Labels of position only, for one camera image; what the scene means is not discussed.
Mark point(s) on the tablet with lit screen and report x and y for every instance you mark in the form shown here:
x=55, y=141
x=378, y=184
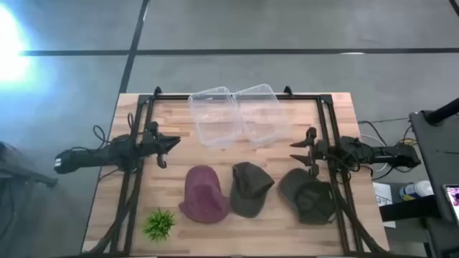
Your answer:
x=453, y=199

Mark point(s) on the maroon knit hat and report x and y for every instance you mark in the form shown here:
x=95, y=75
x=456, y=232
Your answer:
x=204, y=195

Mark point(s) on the clear plastic container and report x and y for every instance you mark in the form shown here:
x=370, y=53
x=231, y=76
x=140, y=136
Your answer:
x=215, y=118
x=263, y=114

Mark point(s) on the green artificial plant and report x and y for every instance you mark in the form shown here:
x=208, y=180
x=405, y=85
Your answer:
x=158, y=224

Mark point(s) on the white blue spray bottle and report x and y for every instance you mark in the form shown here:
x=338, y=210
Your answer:
x=416, y=190

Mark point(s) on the dark grey side desk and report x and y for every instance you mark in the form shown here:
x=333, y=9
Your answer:
x=435, y=154

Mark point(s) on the black slanted pole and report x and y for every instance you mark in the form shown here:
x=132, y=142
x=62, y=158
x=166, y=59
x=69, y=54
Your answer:
x=443, y=112

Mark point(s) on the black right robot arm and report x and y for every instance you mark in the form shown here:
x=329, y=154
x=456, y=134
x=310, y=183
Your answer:
x=387, y=152

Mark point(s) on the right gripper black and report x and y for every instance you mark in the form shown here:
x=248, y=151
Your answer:
x=319, y=149

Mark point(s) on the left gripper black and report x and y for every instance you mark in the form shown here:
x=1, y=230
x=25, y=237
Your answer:
x=148, y=143

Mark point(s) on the white paper sheet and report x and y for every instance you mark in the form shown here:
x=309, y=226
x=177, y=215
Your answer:
x=383, y=195

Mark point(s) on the black metal table frame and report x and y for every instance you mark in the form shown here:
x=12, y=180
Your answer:
x=324, y=114

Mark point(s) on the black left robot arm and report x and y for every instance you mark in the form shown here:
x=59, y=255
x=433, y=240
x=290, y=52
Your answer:
x=89, y=157

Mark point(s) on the olive green cap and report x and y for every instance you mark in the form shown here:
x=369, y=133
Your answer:
x=308, y=199
x=249, y=190

